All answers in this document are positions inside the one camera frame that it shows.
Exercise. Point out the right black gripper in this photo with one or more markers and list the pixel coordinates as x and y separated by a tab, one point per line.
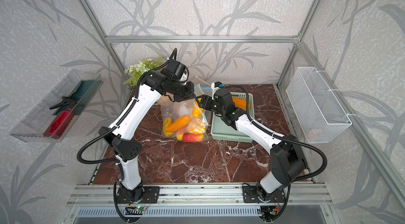
204	97

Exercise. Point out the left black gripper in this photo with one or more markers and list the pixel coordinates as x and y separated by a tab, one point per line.
190	95

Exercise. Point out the large orange mango basket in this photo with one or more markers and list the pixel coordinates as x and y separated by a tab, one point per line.
241	103

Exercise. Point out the orange yellow mango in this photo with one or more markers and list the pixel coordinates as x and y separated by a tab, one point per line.
196	130

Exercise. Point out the red yellow mango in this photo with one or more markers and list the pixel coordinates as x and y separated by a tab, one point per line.
190	137

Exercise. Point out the clear zip-top bag pink zipper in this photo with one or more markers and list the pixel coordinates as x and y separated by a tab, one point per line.
203	84

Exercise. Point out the clear zip-top bag blue zipper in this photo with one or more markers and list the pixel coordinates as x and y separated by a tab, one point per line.
192	122

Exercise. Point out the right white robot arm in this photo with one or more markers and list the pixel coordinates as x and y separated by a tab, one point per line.
286	152

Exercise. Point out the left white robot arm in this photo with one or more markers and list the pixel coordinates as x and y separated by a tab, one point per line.
169	80

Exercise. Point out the green plastic basket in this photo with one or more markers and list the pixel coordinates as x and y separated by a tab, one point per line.
224	132

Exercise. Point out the potted white flower plant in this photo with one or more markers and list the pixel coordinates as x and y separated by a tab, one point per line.
135	71

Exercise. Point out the green book in tray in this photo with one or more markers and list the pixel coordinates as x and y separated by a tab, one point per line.
83	93

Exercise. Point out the red black pruning shears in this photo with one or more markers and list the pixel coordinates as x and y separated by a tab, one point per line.
63	118

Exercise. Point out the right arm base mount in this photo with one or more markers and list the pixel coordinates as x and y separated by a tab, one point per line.
256	194

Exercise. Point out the white wire mesh basket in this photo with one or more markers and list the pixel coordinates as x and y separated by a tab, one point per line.
321	116

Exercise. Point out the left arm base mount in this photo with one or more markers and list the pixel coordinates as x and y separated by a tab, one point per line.
141	194

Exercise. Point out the clear wall-mounted tray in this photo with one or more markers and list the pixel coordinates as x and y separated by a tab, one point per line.
54	116

